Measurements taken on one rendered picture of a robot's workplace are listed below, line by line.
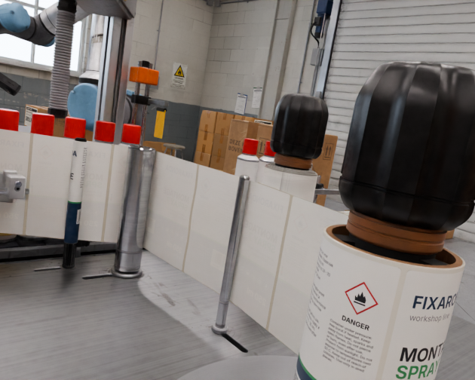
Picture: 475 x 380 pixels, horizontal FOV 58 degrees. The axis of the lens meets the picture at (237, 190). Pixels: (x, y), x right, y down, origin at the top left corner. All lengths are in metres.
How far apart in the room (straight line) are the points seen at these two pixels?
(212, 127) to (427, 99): 4.82
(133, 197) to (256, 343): 0.26
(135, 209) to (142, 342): 0.20
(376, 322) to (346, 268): 0.03
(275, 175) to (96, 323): 0.32
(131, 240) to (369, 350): 0.43
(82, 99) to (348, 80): 4.85
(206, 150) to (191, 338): 4.64
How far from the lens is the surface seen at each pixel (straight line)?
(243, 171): 0.97
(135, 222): 0.62
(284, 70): 6.61
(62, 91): 0.86
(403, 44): 5.54
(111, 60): 0.94
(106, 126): 0.78
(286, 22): 6.75
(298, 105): 0.64
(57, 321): 0.53
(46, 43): 1.54
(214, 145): 5.00
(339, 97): 5.81
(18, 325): 0.53
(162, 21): 7.44
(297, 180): 0.65
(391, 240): 0.27
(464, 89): 0.26
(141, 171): 0.61
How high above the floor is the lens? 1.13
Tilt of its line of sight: 10 degrees down
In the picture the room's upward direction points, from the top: 9 degrees clockwise
